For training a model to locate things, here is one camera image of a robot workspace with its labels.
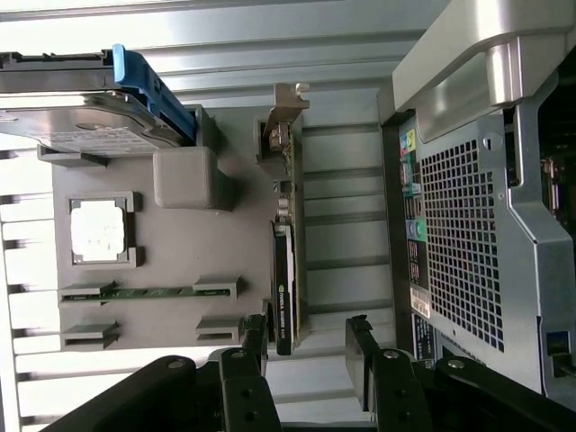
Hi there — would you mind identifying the green RAM stick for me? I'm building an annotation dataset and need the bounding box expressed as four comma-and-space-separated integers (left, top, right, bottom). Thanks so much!
60, 287, 238, 303

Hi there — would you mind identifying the grey parts rack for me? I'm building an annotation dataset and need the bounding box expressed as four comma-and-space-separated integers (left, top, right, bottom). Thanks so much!
38, 105, 312, 353

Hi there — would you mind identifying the open grey PC case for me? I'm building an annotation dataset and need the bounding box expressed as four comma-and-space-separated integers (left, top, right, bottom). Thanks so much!
380, 0, 576, 400

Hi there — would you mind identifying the silver CPU chip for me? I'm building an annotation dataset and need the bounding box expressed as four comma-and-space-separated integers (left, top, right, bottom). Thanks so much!
70, 200, 127, 263

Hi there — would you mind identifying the hard disk in blue caddy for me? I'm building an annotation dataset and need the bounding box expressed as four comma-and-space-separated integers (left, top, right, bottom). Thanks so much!
0, 43, 200, 150

